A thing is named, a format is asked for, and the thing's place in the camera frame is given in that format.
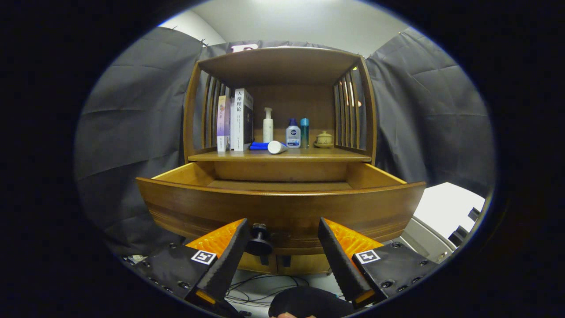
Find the white pump bottle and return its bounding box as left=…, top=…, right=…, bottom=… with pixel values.
left=263, top=107, right=274, bottom=143

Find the wooden cabinet door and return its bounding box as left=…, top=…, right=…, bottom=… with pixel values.
left=236, top=252, right=279, bottom=275
left=277, top=254, right=331, bottom=275

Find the brown wooden cabinet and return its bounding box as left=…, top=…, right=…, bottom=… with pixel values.
left=183, top=46, right=378, bottom=276

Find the white book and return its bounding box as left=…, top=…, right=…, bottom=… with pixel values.
left=233, top=88, right=254, bottom=152

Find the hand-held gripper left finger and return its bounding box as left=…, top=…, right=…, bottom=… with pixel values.
left=128, top=218, right=250, bottom=312

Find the grey slatted object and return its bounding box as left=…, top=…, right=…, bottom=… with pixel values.
left=397, top=216, right=457, bottom=265

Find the purple book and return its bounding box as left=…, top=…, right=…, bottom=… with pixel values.
left=217, top=95, right=231, bottom=152

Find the dark cloth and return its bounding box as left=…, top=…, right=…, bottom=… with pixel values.
left=268, top=286, right=356, bottom=318

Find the beige lidded teacup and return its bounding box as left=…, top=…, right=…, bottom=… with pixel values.
left=314, top=130, right=335, bottom=149

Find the white flat board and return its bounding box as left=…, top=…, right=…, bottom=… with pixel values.
left=413, top=182, right=486, bottom=241

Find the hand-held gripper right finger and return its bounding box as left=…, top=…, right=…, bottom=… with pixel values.
left=318, top=217, right=442, bottom=310

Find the wooden countertop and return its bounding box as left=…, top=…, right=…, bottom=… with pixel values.
left=188, top=147, right=372, bottom=163

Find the white bottle with blue cap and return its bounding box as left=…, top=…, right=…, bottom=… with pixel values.
left=286, top=118, right=301, bottom=149

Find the black cable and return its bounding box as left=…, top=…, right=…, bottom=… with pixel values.
left=225, top=274, right=312, bottom=307

